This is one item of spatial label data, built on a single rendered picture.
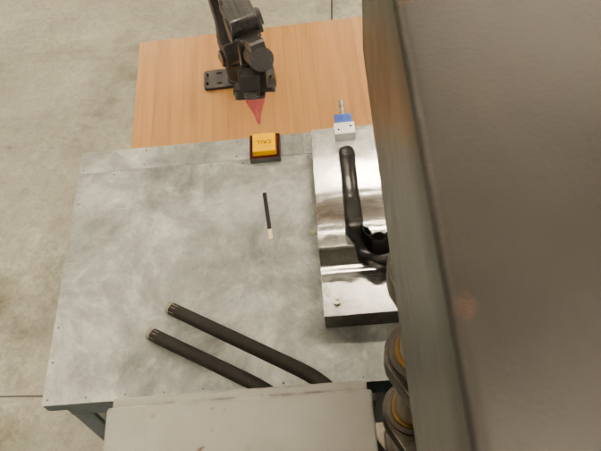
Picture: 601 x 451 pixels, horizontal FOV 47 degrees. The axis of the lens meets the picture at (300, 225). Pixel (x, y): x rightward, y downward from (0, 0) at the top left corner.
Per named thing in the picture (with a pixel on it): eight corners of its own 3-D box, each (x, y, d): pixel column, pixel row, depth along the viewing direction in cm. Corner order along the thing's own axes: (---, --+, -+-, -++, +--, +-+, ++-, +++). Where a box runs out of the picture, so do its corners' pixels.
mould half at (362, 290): (313, 152, 182) (309, 117, 171) (413, 143, 181) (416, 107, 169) (325, 328, 154) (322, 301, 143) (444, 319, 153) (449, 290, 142)
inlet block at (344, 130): (331, 109, 181) (330, 94, 176) (351, 106, 181) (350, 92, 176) (335, 148, 174) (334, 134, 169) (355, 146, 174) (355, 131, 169)
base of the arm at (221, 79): (271, 62, 190) (269, 44, 194) (198, 71, 191) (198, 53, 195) (275, 82, 197) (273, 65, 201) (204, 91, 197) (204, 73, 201)
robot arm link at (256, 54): (283, 63, 160) (269, 12, 154) (249, 77, 159) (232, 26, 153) (270, 53, 170) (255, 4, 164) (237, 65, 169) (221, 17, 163)
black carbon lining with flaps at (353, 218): (336, 151, 172) (334, 126, 164) (402, 146, 172) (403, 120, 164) (348, 275, 153) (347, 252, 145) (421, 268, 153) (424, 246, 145)
